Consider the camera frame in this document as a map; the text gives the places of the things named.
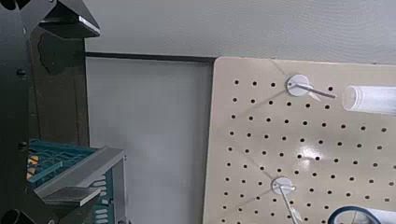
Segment beige perforated pegboard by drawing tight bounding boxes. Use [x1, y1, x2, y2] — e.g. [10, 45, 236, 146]
[202, 55, 396, 224]

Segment grey and teal plastic crate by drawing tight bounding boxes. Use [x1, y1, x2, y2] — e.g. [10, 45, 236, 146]
[26, 138, 128, 224]

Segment white base metal peg hook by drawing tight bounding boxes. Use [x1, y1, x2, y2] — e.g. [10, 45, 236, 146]
[270, 175, 304, 224]
[285, 73, 338, 102]

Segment grey rack lower back panel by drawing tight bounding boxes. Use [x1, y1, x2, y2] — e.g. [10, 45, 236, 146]
[85, 56, 217, 224]

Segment blue scissors on white card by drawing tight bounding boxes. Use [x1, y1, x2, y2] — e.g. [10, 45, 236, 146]
[327, 204, 396, 224]

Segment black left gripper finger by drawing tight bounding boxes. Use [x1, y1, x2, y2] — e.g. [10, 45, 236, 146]
[18, 0, 101, 39]
[18, 186, 102, 224]

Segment grey rack side panel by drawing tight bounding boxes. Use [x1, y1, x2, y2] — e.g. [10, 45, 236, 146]
[82, 0, 396, 65]

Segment red and white glue tube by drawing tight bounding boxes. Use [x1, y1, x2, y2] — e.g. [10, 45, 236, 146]
[341, 84, 396, 117]

